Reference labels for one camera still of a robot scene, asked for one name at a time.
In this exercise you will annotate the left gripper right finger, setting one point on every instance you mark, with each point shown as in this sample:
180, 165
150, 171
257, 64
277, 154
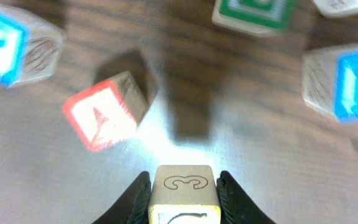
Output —
236, 205

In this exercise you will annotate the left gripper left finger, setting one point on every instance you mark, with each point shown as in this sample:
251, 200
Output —
132, 206

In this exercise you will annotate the yellow C block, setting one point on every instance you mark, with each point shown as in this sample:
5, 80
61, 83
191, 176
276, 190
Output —
184, 194

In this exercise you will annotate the red A block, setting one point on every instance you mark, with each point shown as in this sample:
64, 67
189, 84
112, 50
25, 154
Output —
108, 112

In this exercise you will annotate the blue H block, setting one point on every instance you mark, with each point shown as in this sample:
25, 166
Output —
330, 81

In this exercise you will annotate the green Z block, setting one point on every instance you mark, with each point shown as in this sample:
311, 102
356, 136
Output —
254, 17

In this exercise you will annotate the blue P block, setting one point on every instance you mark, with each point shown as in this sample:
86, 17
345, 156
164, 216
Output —
29, 47

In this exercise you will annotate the red U block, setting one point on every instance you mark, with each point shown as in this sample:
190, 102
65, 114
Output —
336, 8

